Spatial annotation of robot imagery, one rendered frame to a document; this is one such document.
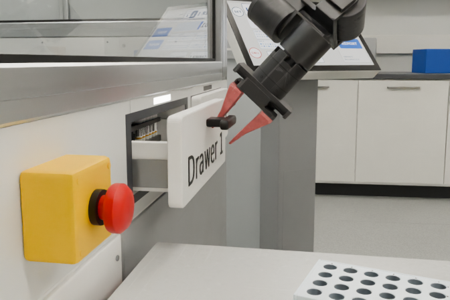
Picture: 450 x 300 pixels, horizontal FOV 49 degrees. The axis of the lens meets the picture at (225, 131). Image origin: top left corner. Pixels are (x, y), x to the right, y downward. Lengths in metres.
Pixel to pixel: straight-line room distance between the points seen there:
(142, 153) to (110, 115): 0.08
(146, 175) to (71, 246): 0.24
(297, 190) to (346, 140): 1.97
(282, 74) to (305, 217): 1.15
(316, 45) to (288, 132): 1.01
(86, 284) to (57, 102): 0.19
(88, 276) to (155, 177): 0.15
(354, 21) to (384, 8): 3.70
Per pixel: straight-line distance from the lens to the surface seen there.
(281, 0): 0.74
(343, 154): 3.71
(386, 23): 4.42
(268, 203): 1.77
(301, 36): 0.70
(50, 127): 0.44
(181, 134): 0.58
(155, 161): 0.61
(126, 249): 0.62
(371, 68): 1.76
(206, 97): 0.94
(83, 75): 0.49
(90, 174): 0.41
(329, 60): 1.67
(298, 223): 1.79
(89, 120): 0.51
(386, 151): 3.75
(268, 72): 0.70
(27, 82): 0.41
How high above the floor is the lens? 0.99
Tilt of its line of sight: 8 degrees down
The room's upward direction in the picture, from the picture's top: straight up
